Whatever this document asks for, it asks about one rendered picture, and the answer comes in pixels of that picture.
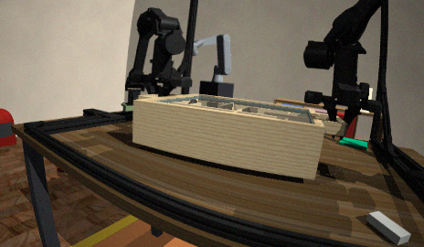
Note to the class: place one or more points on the wooden maze board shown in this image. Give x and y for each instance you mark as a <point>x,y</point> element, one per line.
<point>234,132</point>

